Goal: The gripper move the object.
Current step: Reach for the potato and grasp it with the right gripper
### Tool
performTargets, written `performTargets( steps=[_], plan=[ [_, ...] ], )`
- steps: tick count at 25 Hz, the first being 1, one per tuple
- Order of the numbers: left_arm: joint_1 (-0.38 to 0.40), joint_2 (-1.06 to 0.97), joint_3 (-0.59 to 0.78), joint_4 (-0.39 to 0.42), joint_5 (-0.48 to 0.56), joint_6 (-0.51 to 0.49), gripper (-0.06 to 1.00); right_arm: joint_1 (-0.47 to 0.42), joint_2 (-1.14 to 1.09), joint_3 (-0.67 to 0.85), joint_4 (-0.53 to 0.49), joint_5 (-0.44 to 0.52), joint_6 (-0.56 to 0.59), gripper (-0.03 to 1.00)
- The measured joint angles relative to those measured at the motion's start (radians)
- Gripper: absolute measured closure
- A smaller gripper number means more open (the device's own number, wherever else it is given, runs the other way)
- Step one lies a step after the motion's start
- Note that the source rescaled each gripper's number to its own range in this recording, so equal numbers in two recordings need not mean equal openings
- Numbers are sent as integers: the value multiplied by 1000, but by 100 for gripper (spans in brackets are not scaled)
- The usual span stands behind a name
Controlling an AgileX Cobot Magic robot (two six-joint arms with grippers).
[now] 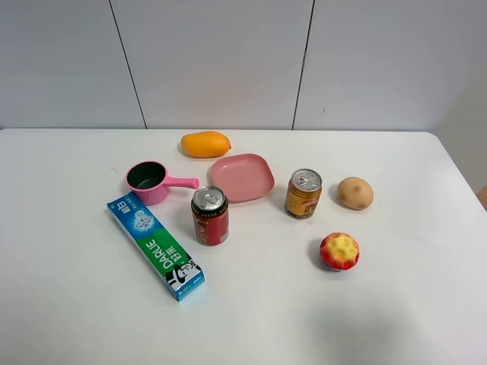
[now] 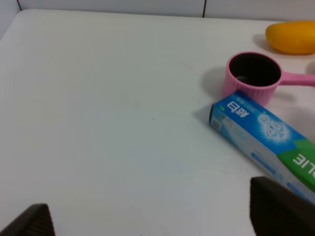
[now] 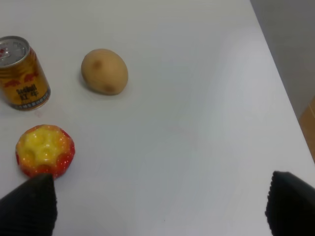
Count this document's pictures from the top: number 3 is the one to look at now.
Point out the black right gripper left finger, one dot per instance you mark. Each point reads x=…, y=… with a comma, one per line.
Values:
x=30, y=209

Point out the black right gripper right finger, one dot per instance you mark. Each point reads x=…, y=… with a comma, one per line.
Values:
x=290, y=209

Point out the brown potato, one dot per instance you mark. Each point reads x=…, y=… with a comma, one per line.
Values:
x=104, y=71

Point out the red yellow apple toy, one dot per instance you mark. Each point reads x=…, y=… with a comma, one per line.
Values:
x=44, y=149

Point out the cardboard box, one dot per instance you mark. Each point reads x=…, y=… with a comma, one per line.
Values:
x=307, y=124

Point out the gold energy drink can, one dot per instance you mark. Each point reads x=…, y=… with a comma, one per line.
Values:
x=22, y=80

